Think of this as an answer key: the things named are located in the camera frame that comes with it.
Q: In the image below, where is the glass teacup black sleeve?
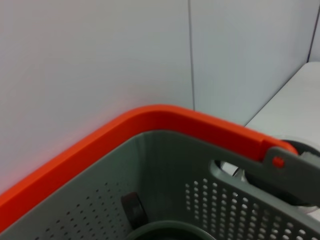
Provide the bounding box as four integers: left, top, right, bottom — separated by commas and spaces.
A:
120, 191, 216, 240

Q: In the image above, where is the grey perforated plastic storage bin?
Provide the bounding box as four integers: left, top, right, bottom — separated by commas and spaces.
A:
0, 129, 320, 240

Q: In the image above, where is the glass pitcher with black lid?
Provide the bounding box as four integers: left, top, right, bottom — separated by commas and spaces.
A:
217, 136, 320, 216

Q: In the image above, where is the orange bin carry handle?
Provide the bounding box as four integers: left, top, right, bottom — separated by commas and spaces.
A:
0, 104, 298, 213

